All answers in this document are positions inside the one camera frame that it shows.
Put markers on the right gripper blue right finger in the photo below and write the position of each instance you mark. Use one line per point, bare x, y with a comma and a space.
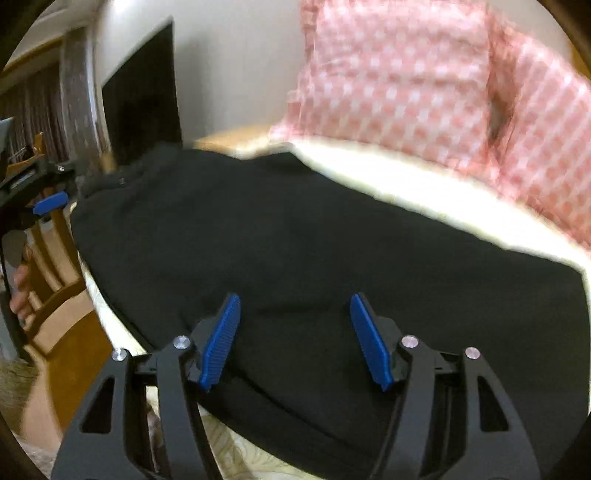
451, 419

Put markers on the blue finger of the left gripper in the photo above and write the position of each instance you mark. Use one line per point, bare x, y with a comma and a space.
53, 202

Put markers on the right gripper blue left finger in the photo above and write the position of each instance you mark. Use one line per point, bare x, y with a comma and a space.
108, 436

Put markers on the black pants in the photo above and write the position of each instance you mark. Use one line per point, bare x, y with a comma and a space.
323, 276

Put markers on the person's left hand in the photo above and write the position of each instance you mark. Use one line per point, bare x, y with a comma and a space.
21, 282

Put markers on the wooden chair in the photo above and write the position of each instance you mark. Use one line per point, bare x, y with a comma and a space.
64, 335

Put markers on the black television screen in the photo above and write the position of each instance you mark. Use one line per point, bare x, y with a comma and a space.
139, 99

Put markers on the cream patterned bed sheet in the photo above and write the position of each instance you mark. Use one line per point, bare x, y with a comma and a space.
415, 184

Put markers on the pink polka dot pillow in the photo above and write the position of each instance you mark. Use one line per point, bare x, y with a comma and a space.
543, 147
409, 76

